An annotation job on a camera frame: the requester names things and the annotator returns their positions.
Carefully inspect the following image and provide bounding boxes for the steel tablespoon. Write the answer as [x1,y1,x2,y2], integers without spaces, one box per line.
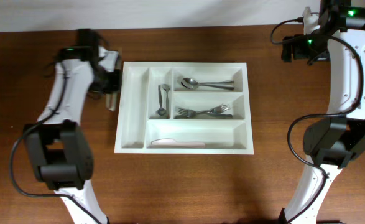
[177,76,235,88]
[181,77,235,91]

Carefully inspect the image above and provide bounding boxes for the steel fork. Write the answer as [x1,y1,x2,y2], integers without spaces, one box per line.
[174,107,234,121]
[197,105,231,114]

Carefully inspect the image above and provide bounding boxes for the left black cable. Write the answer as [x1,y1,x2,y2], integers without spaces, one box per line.
[9,34,108,224]

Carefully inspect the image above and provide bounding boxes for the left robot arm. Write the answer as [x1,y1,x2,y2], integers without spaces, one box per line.
[13,29,122,223]

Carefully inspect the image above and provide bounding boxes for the pink plastic knife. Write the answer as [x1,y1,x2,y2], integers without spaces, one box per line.
[151,139,205,148]

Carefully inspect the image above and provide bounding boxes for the small steel teaspoon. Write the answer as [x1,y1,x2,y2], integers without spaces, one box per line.
[157,85,166,116]

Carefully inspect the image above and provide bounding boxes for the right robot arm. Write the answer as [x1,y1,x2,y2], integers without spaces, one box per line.
[278,0,365,223]

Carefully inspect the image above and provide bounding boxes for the metal chopstick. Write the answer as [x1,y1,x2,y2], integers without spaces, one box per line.
[109,92,118,111]
[106,94,113,111]

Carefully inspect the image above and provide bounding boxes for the right black cable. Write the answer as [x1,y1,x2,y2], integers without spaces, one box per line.
[269,17,365,224]

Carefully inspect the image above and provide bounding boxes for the small steel teaspoon sideways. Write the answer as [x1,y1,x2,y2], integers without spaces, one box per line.
[162,84,170,118]

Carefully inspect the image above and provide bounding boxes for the white plastic cutlery tray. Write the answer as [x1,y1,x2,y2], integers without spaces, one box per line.
[114,62,254,155]

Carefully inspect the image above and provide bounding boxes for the black cable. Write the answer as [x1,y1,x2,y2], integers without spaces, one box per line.
[269,17,365,224]
[9,34,108,224]

